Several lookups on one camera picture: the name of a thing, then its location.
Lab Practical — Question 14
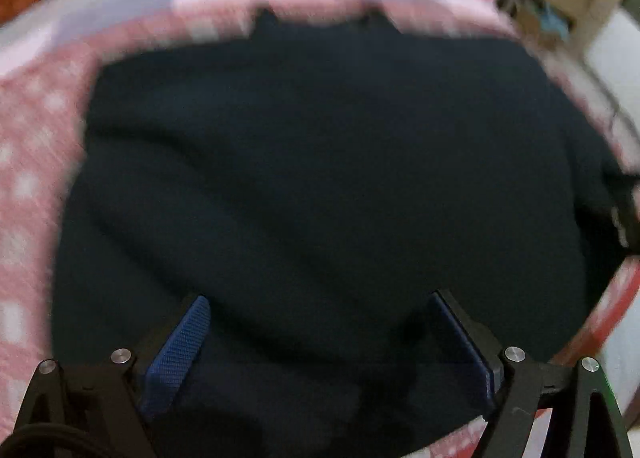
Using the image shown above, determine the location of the dark navy jacket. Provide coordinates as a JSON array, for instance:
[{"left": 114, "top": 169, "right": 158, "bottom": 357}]
[{"left": 52, "top": 13, "right": 632, "bottom": 457}]

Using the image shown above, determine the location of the red checkered blanket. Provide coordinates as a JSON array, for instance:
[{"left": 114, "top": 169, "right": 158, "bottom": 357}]
[{"left": 1, "top": 0, "right": 639, "bottom": 443}]

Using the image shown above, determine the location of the cardboard box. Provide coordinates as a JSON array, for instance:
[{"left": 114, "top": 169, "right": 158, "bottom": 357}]
[{"left": 514, "top": 0, "right": 621, "bottom": 57}]

